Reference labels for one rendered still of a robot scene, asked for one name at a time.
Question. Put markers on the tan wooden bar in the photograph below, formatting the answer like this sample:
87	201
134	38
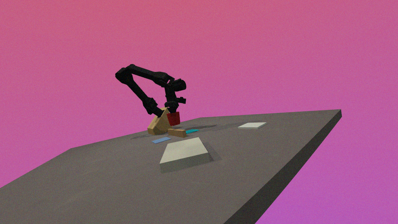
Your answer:
177	133

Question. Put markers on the dark red cup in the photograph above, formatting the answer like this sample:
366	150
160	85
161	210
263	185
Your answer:
174	118

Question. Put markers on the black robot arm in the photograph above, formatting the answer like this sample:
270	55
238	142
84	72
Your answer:
124	75

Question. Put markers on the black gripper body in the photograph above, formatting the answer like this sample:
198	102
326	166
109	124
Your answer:
170	100

